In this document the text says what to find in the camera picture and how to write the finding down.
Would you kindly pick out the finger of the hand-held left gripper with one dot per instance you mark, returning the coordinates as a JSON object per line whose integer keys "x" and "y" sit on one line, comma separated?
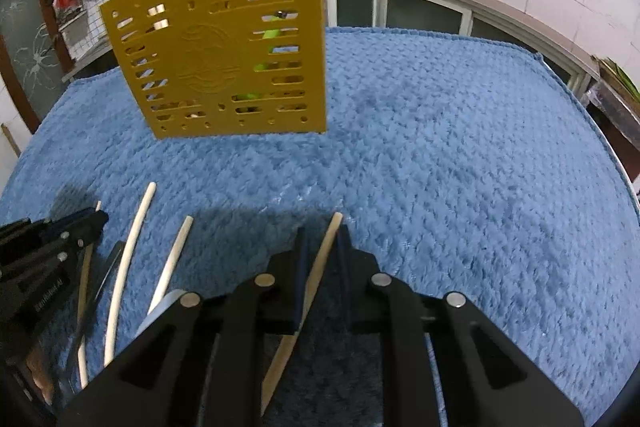
{"x": 20, "y": 232}
{"x": 82, "y": 227}

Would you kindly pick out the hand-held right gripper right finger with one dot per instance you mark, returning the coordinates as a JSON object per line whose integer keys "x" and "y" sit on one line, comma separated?
{"x": 345, "y": 277}

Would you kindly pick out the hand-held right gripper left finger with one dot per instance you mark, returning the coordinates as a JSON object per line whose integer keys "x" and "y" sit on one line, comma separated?
{"x": 301, "y": 277}

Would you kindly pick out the yellow perforated utensil holder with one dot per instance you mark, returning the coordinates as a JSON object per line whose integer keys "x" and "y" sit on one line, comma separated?
{"x": 210, "y": 57}

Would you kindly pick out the person's left hand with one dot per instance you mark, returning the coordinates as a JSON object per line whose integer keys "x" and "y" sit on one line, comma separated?
{"x": 42, "y": 372}

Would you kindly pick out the wooden stick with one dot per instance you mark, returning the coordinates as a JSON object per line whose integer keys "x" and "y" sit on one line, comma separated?
{"x": 10, "y": 139}

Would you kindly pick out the blue fleece blanket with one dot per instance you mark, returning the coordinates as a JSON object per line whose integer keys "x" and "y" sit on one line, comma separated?
{"x": 450, "y": 157}

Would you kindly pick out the brown door with frosted glass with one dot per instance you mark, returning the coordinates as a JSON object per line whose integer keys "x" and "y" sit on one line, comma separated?
{"x": 25, "y": 47}

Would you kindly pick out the cabinet with plastic cover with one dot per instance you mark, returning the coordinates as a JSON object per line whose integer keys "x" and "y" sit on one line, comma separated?
{"x": 617, "y": 107}

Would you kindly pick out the green vegetables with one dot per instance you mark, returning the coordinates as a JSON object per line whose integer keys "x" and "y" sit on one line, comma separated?
{"x": 625, "y": 77}

